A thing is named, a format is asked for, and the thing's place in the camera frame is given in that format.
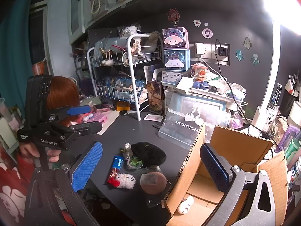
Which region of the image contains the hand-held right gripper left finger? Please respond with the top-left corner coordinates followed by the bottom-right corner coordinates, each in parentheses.
top-left (25, 141), bottom-right (104, 226)

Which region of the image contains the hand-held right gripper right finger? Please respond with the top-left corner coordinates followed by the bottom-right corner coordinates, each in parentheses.
top-left (200, 143), bottom-right (275, 226)

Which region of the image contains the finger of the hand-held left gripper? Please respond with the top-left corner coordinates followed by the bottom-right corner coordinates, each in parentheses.
top-left (48, 105), bottom-right (92, 123)
top-left (50, 121), bottom-right (103, 138)

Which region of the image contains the cardboard box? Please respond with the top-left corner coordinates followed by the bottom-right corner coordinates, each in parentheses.
top-left (162, 124), bottom-right (290, 226)

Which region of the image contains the blue and red cookie packet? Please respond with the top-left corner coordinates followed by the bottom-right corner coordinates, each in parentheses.
top-left (106, 155), bottom-right (124, 186)

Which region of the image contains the white cat plush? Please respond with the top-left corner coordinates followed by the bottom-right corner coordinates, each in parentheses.
top-left (114, 173), bottom-right (136, 189)

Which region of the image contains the cream fluffy pompom charm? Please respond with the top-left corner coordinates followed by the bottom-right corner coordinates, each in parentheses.
top-left (120, 143), bottom-right (132, 158)

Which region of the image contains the green round case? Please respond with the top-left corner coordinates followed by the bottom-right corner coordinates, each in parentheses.
top-left (127, 157), bottom-right (144, 170)

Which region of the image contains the black fluffy pouch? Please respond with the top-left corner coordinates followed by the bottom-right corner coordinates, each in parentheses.
top-left (130, 142), bottom-right (166, 167)

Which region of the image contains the person's left hand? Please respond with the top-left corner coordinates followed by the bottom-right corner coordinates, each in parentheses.
top-left (19, 142), bottom-right (62, 163)

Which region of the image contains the pink patterned pouch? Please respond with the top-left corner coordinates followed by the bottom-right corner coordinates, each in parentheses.
top-left (90, 112), bottom-right (107, 123)

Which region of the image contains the orange hair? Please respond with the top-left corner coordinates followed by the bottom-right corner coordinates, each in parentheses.
top-left (46, 76), bottom-right (80, 128)

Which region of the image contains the orange box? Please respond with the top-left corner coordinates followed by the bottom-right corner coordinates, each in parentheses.
top-left (116, 101), bottom-right (130, 111)

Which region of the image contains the small white plush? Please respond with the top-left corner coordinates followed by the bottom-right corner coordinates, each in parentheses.
top-left (177, 196), bottom-right (194, 215)

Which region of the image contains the anime printed box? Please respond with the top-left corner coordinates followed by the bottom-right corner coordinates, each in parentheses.
top-left (103, 75), bottom-right (145, 102)

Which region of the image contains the teal curtain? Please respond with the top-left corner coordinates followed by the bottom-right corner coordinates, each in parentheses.
top-left (0, 0), bottom-right (36, 113)

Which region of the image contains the small pink packet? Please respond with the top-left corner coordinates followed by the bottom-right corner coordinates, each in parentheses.
top-left (143, 114), bottom-right (164, 122)

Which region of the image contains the brown anime acrylic stand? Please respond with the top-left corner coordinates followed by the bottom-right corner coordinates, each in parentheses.
top-left (147, 81), bottom-right (165, 115)

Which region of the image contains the green bottle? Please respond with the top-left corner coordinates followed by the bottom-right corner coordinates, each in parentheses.
top-left (284, 137), bottom-right (301, 160)

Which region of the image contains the blue round figure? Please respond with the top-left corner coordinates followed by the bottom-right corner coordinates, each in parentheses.
top-left (193, 80), bottom-right (211, 90)

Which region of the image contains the white label card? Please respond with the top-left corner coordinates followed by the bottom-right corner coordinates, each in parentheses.
top-left (161, 70), bottom-right (181, 84)

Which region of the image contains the orange haired figurine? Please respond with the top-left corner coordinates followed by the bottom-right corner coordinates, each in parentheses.
top-left (191, 63), bottom-right (210, 81)

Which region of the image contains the white glass door cabinet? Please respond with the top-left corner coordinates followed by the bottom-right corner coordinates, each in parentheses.
top-left (47, 0), bottom-right (94, 45)

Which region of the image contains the black pen holder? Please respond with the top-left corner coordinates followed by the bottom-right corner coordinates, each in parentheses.
top-left (281, 85), bottom-right (301, 116)

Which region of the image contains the white paper bag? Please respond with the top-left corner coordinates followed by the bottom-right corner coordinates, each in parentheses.
top-left (90, 0), bottom-right (107, 15)

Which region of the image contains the blue character box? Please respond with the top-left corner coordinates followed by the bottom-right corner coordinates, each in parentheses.
top-left (164, 49), bottom-right (190, 71)

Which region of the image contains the pink character box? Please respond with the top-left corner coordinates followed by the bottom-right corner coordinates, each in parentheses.
top-left (162, 27), bottom-right (189, 50)

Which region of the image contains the red character spring stand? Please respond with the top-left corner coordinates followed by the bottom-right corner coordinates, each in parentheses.
top-left (167, 8), bottom-right (180, 27)

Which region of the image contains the white desk lamp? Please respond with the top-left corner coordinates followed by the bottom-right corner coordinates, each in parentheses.
top-left (253, 0), bottom-right (301, 132)

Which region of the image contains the white wire rack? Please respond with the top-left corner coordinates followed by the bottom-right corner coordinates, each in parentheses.
top-left (87, 34), bottom-right (164, 121)

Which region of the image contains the black cable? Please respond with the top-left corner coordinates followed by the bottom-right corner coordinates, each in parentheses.
top-left (215, 38), bottom-right (264, 132)

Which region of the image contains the white cable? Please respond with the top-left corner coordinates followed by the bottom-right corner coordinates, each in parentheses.
top-left (201, 55), bottom-right (238, 123)

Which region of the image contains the wall power socket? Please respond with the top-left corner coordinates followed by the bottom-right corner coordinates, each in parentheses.
top-left (195, 42), bottom-right (230, 65)

